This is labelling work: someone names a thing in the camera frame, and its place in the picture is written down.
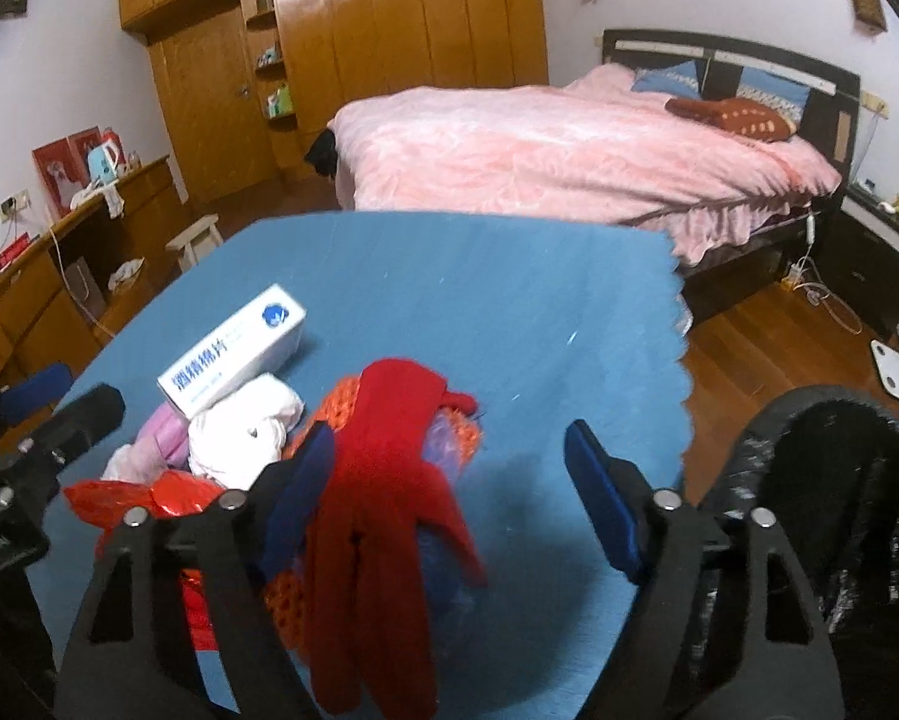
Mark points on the dark nightstand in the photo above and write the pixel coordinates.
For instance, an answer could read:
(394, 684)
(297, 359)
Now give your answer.
(859, 259)

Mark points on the black lined trash bin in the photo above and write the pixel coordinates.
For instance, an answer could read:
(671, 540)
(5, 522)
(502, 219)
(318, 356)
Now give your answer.
(825, 460)

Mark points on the white blue cardboard box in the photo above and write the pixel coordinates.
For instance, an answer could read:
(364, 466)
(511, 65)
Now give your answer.
(260, 337)

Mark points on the red plastic bag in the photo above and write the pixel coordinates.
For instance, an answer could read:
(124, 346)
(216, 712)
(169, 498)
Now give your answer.
(103, 504)

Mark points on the orange foam net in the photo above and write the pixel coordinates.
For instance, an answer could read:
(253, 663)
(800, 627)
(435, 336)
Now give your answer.
(292, 486)

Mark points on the pink bed cover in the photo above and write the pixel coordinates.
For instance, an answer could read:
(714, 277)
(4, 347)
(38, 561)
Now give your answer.
(592, 152)

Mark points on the right wall lamp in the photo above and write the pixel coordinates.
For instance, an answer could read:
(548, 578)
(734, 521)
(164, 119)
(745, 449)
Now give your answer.
(870, 15)

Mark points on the blue pillow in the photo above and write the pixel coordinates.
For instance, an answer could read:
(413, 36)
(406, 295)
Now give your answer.
(680, 81)
(787, 98)

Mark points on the dark wooden bed frame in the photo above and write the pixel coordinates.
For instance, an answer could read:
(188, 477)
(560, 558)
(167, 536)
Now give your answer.
(822, 100)

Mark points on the brown dotted pillow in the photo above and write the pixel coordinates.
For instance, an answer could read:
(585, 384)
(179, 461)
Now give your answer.
(739, 116)

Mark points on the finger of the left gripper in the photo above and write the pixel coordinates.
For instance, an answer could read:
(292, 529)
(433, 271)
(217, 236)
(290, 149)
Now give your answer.
(69, 434)
(22, 401)

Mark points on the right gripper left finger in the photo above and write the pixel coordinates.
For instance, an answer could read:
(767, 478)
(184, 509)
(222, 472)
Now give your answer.
(131, 653)

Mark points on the wooden wardrobe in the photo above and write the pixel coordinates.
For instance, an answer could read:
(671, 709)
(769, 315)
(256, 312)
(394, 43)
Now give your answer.
(246, 85)

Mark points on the red framed photo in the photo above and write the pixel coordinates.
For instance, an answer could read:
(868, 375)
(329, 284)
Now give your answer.
(63, 166)

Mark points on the black garment on bed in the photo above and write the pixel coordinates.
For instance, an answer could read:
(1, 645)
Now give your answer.
(322, 155)

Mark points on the wooden sideboard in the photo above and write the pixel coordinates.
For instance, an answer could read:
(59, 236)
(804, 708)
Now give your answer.
(81, 282)

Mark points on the right blue pillow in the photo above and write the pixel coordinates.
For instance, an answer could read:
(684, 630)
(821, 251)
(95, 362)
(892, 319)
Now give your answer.
(787, 98)

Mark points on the white tissue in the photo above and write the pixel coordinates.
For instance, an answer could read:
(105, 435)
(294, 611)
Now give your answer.
(235, 440)

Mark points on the left blue pillow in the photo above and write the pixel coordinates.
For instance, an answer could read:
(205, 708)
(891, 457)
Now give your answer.
(680, 81)

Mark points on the small white wooden stool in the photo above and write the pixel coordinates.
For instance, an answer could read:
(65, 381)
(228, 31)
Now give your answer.
(197, 241)

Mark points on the pink packet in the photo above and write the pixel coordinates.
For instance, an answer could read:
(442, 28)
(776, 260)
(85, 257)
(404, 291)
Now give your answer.
(169, 432)

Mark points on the blue felt table cloth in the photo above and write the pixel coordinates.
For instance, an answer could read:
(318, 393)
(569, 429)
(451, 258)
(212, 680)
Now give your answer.
(540, 322)

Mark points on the white bathroom scale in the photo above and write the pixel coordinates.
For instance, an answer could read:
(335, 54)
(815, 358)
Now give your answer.
(886, 360)

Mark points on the blue electric kettle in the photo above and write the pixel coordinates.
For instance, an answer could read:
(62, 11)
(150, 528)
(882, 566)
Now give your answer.
(103, 162)

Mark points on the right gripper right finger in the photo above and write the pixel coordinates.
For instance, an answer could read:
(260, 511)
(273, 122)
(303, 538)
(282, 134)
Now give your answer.
(724, 623)

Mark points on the pale pink cloth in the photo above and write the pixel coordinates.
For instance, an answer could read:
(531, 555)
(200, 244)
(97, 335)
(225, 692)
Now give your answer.
(140, 463)

